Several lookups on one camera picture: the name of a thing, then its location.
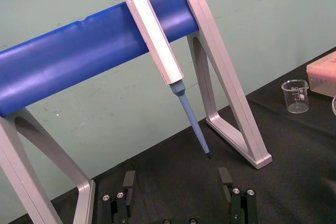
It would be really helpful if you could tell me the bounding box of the black table cloth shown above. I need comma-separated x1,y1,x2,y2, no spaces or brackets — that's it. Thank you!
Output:
49,47,336,224

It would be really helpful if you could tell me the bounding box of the blue and grey pipette stand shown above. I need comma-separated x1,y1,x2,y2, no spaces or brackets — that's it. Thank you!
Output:
0,0,273,224

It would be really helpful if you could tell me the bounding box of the pink pipette tip box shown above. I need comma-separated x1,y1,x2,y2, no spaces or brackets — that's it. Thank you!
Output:
306,50,336,98

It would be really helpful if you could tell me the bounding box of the small clear glass beaker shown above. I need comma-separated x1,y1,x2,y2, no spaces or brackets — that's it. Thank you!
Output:
281,79,309,114

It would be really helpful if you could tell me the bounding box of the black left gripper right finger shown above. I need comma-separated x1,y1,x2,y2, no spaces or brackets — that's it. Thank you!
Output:
218,167,257,224

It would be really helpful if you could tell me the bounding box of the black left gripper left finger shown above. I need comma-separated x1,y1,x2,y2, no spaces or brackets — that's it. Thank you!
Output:
101,170,137,224

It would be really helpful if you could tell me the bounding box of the white and blue pipette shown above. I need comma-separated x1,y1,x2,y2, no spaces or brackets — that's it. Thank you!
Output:
114,0,212,159

